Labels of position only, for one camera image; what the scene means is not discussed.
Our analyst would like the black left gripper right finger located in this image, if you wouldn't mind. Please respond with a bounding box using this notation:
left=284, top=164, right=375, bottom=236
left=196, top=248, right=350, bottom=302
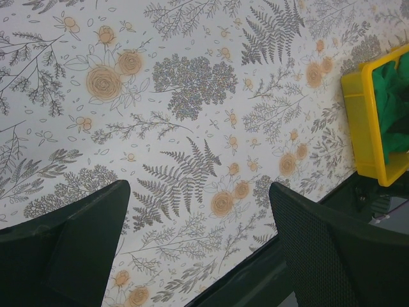
left=269, top=182, right=408, bottom=306

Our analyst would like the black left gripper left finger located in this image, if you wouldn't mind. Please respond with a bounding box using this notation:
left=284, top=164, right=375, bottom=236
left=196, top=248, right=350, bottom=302
left=1, top=180, right=130, bottom=306

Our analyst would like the green t shirt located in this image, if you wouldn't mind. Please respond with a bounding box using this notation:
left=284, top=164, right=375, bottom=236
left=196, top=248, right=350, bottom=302
left=372, top=53, right=408, bottom=164

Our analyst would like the yellow plastic tray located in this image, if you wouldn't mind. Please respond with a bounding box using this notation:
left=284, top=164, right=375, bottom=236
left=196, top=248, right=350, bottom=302
left=341, top=45, right=408, bottom=187

